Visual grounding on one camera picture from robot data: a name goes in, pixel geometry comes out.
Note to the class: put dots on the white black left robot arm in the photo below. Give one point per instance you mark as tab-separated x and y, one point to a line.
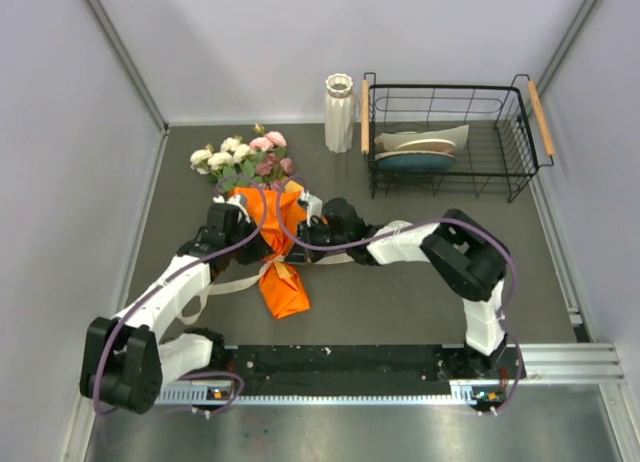
126	362

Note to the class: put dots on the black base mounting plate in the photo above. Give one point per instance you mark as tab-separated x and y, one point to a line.
428	362

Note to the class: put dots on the beige round plate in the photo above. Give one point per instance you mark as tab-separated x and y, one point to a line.
422	146

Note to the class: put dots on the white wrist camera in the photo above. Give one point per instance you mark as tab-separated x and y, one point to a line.
237	200
312	206

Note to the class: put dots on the white printed ribbon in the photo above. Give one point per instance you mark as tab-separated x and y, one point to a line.
235	282

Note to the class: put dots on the black wire dish basket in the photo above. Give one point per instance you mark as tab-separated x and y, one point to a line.
509	139

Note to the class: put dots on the white ribbed ceramic vase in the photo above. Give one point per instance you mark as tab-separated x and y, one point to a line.
340	112

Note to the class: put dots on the aluminium frame rail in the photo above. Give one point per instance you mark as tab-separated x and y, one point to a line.
568	364

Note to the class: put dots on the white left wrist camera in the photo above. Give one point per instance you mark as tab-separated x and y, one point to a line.
237	200

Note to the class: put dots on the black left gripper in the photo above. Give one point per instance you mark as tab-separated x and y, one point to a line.
260	250

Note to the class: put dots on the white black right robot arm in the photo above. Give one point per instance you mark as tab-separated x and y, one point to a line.
470	261

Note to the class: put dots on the teal round plate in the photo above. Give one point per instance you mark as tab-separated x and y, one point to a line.
416	162

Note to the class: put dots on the artificial flower bunch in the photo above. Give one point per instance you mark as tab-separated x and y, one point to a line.
264	159

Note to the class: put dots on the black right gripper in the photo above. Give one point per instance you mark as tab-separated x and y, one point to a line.
298	254

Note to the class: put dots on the orange wrapping paper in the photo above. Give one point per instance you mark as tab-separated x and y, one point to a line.
291	214

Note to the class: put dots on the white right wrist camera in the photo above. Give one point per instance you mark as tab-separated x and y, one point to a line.
312	206

